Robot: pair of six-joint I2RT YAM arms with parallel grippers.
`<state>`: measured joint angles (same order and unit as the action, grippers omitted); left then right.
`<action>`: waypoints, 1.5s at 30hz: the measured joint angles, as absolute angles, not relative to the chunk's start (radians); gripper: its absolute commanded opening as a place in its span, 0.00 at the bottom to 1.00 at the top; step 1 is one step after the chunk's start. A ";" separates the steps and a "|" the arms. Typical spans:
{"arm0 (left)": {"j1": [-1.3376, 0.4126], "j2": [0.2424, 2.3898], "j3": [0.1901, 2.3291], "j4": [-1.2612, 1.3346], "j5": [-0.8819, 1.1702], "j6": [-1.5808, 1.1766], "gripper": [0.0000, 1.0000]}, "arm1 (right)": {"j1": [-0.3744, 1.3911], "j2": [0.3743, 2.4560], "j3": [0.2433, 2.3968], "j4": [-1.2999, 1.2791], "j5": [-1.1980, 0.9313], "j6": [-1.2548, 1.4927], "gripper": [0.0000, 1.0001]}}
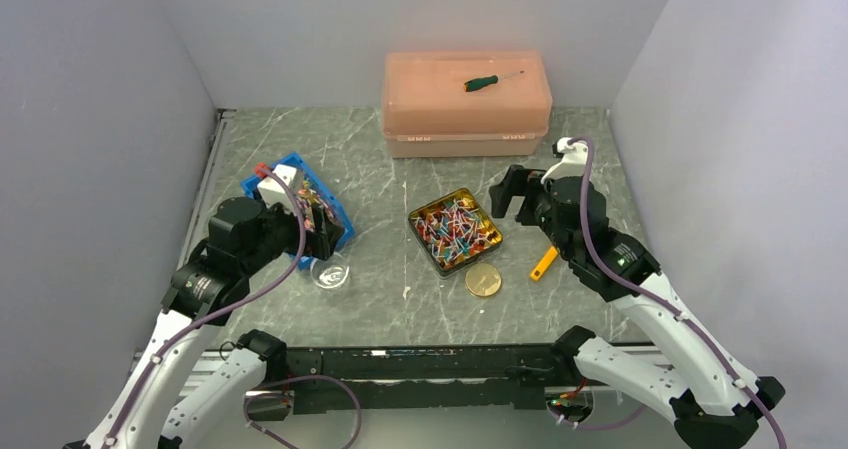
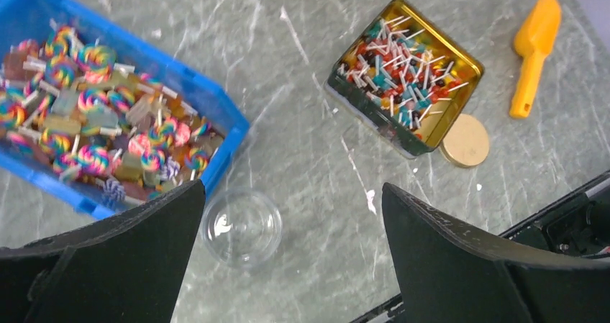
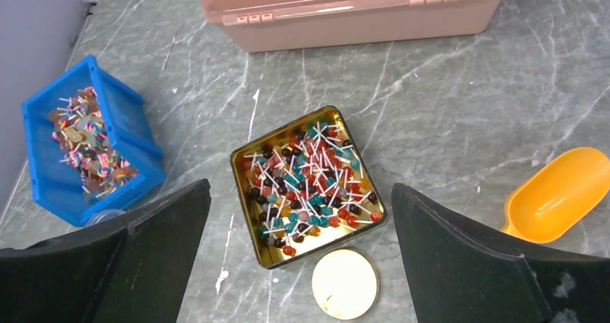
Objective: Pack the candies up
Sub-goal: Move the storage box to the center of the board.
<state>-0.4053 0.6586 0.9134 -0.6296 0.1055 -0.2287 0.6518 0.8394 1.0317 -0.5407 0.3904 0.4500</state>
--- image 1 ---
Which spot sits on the pink plastic storage box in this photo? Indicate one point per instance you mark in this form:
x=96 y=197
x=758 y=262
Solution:
x=427 y=114

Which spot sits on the gold round jar lid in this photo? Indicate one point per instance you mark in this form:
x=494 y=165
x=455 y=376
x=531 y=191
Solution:
x=483 y=280

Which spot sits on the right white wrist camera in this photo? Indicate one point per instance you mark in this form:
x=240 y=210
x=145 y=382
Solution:
x=572 y=157

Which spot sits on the green handled screwdriver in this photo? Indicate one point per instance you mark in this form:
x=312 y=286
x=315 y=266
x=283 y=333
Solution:
x=477 y=84

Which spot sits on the gold square candy tin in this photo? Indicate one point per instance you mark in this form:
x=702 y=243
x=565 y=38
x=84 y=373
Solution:
x=454 y=231

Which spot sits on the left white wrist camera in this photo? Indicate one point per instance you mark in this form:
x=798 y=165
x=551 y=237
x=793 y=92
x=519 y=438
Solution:
x=279 y=185

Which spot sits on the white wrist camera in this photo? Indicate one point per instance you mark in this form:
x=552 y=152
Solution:
x=279 y=185
x=572 y=157

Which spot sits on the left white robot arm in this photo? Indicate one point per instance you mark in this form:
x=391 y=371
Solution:
x=244 y=236

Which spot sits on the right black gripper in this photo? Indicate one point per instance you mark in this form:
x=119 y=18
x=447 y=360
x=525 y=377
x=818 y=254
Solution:
x=517 y=181

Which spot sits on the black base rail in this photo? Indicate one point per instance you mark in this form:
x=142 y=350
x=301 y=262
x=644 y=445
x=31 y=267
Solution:
x=316 y=380

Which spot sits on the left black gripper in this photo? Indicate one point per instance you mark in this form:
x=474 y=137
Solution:
x=320 y=241

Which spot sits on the orange plastic scoop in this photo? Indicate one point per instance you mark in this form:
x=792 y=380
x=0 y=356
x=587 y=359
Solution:
x=544 y=264

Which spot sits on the clear glass jar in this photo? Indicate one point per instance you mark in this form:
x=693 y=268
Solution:
x=330 y=274

